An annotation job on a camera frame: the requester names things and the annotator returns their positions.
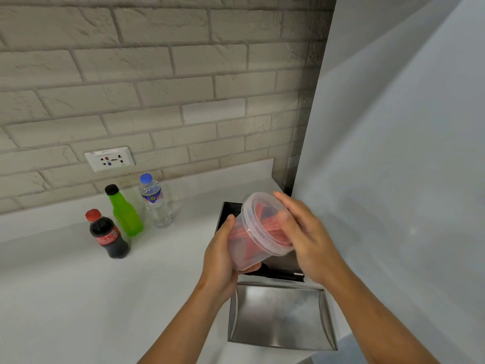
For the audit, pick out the person's right hand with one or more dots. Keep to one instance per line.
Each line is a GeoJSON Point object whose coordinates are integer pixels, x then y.
{"type": "Point", "coordinates": [312, 246]}

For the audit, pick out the person's right forearm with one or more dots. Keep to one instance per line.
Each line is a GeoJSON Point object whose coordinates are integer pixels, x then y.
{"type": "Point", "coordinates": [373, 322]}

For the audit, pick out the person's left forearm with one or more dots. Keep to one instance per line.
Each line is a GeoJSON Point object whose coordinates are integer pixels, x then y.
{"type": "Point", "coordinates": [182, 329]}

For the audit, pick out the tall white cabinet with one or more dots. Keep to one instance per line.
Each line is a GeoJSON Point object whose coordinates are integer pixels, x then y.
{"type": "Point", "coordinates": [398, 147]}

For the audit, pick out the person's left thumb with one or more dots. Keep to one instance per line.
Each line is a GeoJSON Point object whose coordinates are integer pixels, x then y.
{"type": "Point", "coordinates": [228, 229]}

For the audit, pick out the green bottle with black cap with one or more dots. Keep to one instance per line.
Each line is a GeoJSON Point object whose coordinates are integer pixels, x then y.
{"type": "Point", "coordinates": [127, 216]}

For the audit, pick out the white wall socket plate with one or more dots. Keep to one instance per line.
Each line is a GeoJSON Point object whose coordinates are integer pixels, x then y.
{"type": "Point", "coordinates": [110, 159]}

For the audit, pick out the person's right thumb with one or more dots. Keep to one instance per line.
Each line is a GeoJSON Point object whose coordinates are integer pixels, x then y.
{"type": "Point", "coordinates": [283, 225]}

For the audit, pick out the clear plastic tub lid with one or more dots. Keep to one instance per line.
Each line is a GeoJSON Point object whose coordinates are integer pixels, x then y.
{"type": "Point", "coordinates": [265, 233]}

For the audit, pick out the person's left hand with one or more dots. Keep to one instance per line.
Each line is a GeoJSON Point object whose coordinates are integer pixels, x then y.
{"type": "Point", "coordinates": [218, 261]}

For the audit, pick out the red packets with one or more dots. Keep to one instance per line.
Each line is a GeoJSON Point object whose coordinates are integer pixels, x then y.
{"type": "Point", "coordinates": [261, 214]}

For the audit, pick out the clear plastic tub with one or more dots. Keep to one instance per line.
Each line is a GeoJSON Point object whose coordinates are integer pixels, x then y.
{"type": "Point", "coordinates": [246, 246]}

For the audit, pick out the stainless steel bin lid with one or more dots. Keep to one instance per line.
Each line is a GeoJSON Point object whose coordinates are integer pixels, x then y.
{"type": "Point", "coordinates": [280, 314]}

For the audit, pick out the water bottle with blue cap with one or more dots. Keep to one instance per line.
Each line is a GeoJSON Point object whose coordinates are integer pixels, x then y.
{"type": "Point", "coordinates": [157, 206]}

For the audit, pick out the cola bottle with red cap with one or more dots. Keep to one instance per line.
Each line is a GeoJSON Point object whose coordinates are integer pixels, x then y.
{"type": "Point", "coordinates": [110, 238]}

